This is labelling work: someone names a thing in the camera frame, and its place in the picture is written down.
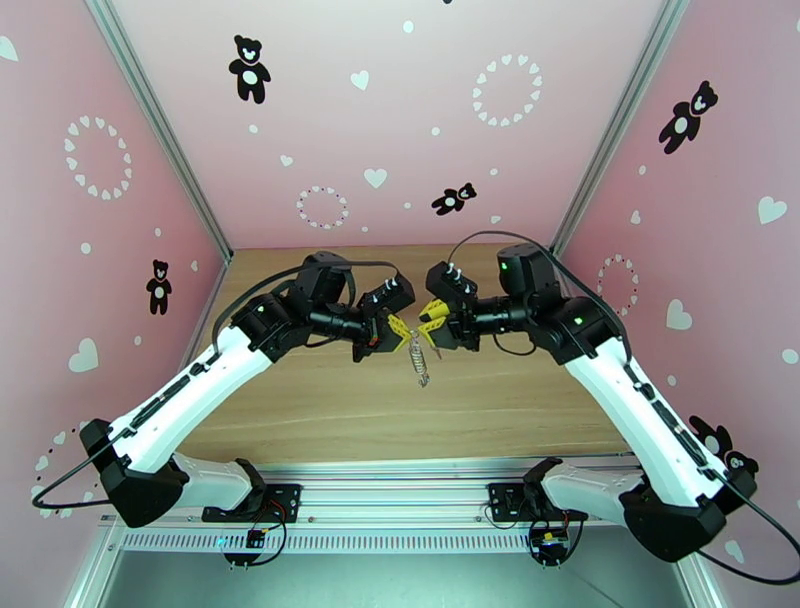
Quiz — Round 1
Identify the small circuit board yellow connector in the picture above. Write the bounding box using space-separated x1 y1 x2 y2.
529 527 573 564

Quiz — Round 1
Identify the perforated metal vent strip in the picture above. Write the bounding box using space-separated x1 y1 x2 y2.
121 531 626 555

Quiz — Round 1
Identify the aluminium frame corner post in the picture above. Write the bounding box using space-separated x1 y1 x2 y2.
82 0 234 267
548 0 694 254

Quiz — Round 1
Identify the aluminium table side rail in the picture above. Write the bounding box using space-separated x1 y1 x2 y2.
159 252 234 439

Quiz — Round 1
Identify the grey metal panel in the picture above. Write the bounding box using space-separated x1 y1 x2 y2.
93 549 695 608

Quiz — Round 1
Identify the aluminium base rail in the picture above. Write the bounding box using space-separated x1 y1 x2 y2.
96 456 692 534

